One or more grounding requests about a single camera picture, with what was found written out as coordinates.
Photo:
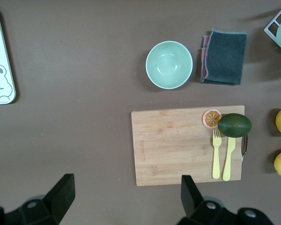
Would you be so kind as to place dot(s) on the yellow plastic fork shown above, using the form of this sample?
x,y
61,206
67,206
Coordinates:
x,y
216,161

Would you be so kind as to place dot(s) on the white cup rack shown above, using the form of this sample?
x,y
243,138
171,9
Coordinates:
x,y
267,30

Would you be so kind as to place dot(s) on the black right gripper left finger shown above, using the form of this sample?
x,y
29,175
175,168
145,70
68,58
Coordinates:
x,y
56,201

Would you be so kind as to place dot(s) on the green avocado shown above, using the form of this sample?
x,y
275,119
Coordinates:
x,y
235,125

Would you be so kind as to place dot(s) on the mint green bowl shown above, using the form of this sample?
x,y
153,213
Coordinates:
x,y
168,65

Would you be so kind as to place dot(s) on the cream tray with bear print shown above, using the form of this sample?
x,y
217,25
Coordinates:
x,y
0,47

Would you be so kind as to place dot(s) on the wooden cutting board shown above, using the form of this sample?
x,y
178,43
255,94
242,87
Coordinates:
x,y
178,147

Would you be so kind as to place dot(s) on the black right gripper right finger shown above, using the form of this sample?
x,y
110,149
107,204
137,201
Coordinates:
x,y
192,201

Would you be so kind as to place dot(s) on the yellow plastic knife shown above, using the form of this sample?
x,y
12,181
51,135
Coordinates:
x,y
227,164

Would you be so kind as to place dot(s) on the grey folded cloth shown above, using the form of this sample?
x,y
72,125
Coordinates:
x,y
227,58

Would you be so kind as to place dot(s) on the orange slice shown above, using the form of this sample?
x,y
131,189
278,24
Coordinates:
x,y
209,118

